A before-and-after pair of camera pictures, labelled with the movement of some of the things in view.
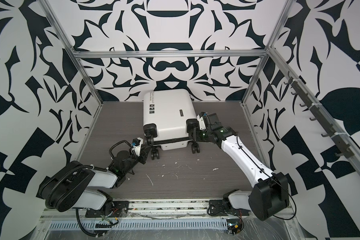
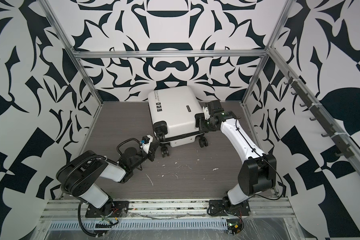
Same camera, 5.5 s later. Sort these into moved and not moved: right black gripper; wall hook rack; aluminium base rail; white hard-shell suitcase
Moved: white hard-shell suitcase; right black gripper
Not moved: wall hook rack; aluminium base rail
